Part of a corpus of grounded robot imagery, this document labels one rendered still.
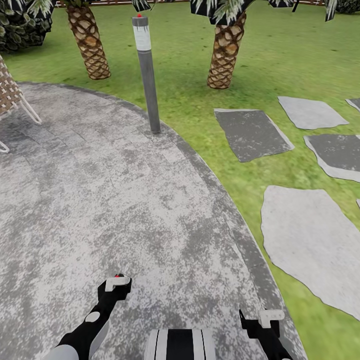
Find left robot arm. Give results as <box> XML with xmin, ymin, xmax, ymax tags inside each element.
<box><xmin>41</xmin><ymin>275</ymin><xmax>132</xmax><ymax>360</ymax></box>

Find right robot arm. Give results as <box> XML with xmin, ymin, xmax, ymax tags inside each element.
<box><xmin>239</xmin><ymin>308</ymin><xmax>293</xmax><ymax>360</ymax></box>

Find robot trunk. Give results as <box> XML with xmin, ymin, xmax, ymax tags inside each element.
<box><xmin>144</xmin><ymin>328</ymin><xmax>216</xmax><ymax>360</ymax></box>

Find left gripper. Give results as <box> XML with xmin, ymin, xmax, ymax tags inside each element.
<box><xmin>97</xmin><ymin>278</ymin><xmax>132</xmax><ymax>309</ymax></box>

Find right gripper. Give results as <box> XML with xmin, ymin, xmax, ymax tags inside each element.
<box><xmin>239</xmin><ymin>309</ymin><xmax>281</xmax><ymax>349</ymax></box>

